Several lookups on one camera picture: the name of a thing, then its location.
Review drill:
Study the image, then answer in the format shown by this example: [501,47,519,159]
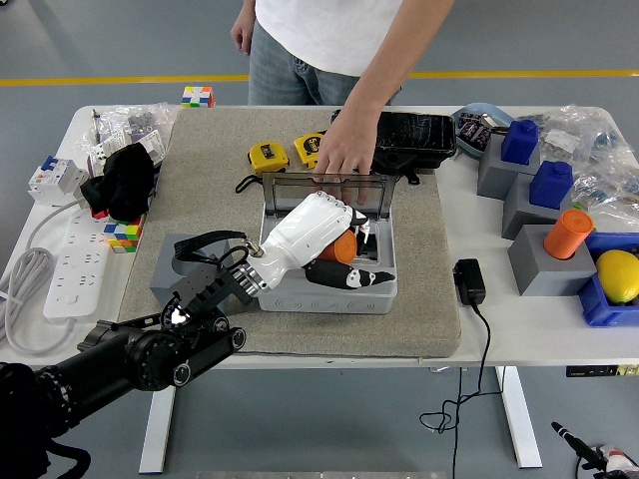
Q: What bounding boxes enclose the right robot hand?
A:
[550,421,639,479]

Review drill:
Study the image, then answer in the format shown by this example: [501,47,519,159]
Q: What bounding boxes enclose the person's left hand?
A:
[314,110,381,183]

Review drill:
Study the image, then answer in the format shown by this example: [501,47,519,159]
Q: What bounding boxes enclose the person's right hand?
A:
[231,7,258,55]

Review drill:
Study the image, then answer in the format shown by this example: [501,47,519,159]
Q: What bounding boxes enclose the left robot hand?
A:
[254,191,397,296]

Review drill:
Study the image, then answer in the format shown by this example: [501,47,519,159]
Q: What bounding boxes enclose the smoky transparent box lid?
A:
[260,172,391,222]

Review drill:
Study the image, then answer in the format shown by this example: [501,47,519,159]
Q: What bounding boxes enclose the orange cylinder battery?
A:
[542,209,595,260]
[318,232,358,264]

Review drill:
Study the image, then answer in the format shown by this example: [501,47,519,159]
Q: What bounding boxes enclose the grey plastic junction box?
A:
[253,218,398,315]

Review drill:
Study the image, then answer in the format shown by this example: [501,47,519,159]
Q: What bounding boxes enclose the white table leg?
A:
[493,366,544,470]
[138,388,180,474]

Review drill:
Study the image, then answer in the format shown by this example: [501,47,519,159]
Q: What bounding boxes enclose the black plastic tray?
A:
[329,109,458,186]

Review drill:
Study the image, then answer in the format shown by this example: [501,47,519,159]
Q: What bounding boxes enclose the black table control panel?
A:
[565,363,639,379]

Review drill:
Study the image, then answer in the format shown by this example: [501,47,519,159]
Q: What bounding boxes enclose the multicoloured puzzle cube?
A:
[103,215,146,254]
[181,85,217,109]

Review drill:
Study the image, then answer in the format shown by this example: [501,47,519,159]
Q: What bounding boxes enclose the person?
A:
[231,0,456,183]

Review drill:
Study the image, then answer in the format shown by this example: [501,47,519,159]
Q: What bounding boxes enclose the grey-brown foam mat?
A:
[117,107,462,358]

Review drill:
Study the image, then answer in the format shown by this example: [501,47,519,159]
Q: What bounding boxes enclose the light blue bowl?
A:
[451,102,515,161]

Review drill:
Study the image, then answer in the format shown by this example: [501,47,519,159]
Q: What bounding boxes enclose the dark snack packets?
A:
[457,112,493,149]

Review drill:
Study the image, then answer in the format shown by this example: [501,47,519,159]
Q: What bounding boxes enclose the clear bag of screws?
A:
[74,102,179,166]

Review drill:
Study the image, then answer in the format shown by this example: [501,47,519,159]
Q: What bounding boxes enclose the blue plastic bin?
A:
[577,232,639,329]

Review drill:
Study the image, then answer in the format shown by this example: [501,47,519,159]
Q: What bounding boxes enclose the grey holder block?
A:
[501,172,575,240]
[476,133,543,202]
[149,233,241,306]
[507,223,598,298]

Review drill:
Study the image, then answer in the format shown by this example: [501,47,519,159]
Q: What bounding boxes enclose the white terminal module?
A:
[88,129,166,174]

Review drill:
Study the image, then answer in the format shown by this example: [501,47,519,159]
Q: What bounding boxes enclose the blue bottle-shaped block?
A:
[500,119,540,166]
[528,160,574,210]

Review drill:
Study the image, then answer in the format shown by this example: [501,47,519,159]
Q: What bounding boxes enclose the black power adapter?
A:
[452,257,488,306]

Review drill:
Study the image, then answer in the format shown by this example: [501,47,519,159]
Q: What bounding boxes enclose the yellow lemon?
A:
[596,249,639,305]

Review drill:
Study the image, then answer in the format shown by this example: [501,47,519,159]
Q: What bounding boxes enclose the black cloth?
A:
[79,143,157,223]

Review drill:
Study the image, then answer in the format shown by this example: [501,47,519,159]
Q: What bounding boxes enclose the clear bag of small parts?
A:
[537,103,625,161]
[571,149,639,221]

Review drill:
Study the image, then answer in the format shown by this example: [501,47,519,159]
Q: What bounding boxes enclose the white power strip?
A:
[42,209,114,320]

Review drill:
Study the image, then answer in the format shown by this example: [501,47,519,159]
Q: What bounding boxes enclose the white blue circuit breaker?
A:
[27,155,90,207]

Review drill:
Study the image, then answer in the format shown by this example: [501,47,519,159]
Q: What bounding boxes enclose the yellow tape measure with strap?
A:
[235,142,291,195]

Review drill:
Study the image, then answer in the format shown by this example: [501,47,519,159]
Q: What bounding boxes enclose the black adapter cord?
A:
[418,301,505,479]

